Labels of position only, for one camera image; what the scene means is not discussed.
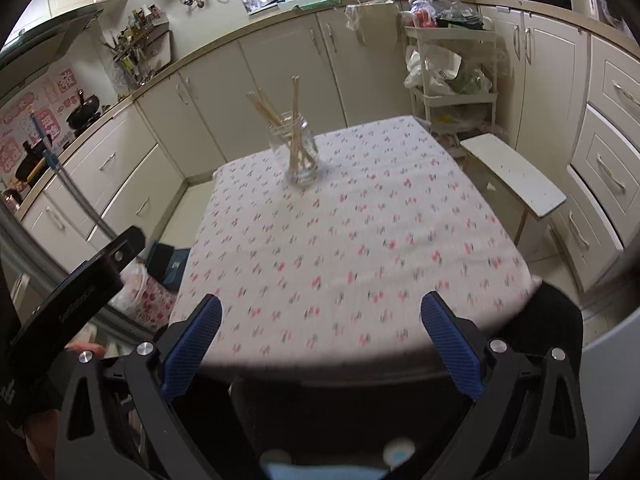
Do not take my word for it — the wooden chopstick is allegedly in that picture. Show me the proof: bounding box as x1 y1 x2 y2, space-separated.
290 76 299 177
255 88 317 166
245 90 319 168

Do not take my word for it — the teal dustpan with brush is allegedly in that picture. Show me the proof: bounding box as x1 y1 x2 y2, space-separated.
144 242 190 292

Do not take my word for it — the cherry print tablecloth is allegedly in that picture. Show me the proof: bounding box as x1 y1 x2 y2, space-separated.
171 116 538 382

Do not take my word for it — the white stool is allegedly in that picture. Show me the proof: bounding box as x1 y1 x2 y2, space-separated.
460 133 566 220

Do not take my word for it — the clear glass jar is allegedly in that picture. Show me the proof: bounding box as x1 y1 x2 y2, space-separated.
268 112 319 186

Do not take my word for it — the black wok on stove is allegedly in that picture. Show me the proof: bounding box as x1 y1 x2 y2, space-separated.
66 89 100 130

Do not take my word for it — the white rolling storage cart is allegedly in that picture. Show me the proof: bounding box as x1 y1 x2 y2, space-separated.
400 0 499 157

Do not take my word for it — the mop handle blue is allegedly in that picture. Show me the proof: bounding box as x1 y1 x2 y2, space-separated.
28 107 117 240

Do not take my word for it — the wall utensil rack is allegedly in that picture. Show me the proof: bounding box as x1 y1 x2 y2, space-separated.
103 4 172 90

